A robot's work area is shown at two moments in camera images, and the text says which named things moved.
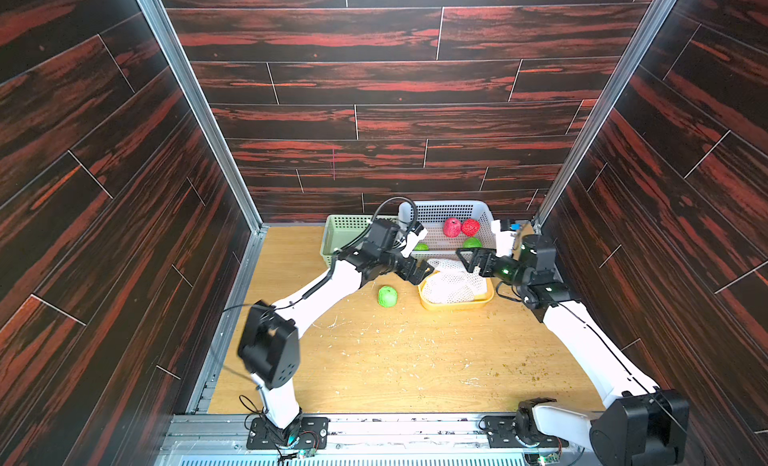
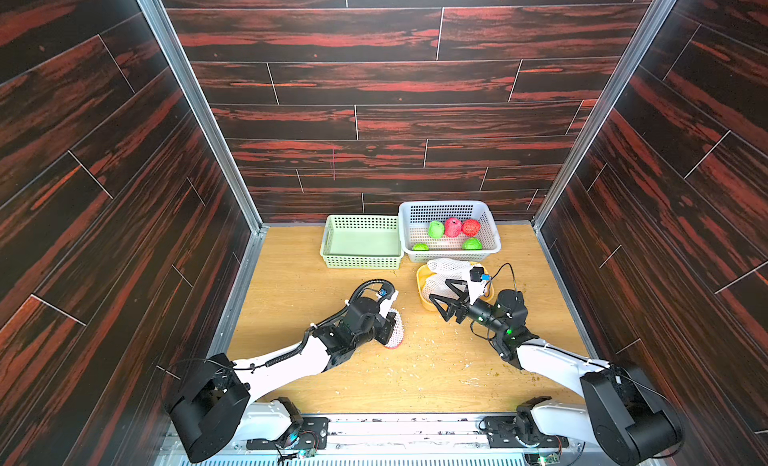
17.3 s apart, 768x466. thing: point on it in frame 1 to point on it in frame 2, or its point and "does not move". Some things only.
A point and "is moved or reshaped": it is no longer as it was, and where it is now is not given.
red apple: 470,227 does not move
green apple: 387,297 is moved or reshaped
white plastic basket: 451,225 does not move
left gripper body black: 391,262 to 359,340
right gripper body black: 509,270 to 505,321
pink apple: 451,227 does not move
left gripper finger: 421,271 to 384,336
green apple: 472,243 does not move
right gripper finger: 486,268 to 460,314
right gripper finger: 476,258 to 448,300
